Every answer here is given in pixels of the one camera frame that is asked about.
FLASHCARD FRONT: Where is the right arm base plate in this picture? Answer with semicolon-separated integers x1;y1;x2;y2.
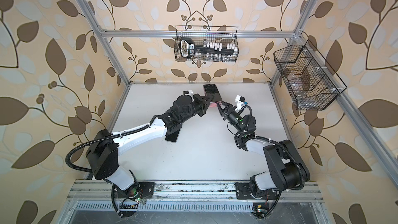
235;182;278;201

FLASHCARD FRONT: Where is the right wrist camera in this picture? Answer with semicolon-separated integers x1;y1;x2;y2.
234;95;247;108

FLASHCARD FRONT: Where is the black white tool in basket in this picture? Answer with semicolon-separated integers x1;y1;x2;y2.
174;37;239;62

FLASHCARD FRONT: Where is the aluminium front rail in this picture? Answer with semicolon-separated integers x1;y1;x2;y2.
67;180;323;213

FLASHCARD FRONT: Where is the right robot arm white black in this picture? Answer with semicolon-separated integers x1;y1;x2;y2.
217;102;311;199

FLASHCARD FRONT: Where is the aluminium cage frame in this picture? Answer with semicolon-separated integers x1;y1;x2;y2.
60;0;398;224

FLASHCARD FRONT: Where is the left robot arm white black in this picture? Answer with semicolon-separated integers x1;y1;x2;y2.
65;91;212;192

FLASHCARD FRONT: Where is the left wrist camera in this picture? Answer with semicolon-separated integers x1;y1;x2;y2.
183;90;193;97

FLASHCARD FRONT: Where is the side wire basket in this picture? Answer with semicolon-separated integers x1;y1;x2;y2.
273;40;347;111

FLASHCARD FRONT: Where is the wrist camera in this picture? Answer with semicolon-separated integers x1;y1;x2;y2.
234;95;247;108
183;90;193;97

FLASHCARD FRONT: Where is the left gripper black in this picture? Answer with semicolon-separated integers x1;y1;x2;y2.
177;93;212;124

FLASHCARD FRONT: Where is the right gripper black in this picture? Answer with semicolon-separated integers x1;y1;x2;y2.
217;100;245;136

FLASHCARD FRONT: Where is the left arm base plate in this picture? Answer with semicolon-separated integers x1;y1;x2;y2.
112;181;155;200

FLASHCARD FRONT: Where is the back wire basket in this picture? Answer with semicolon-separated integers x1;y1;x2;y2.
174;24;239;63

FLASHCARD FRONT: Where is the black phone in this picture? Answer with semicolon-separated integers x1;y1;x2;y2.
165;130;180;143

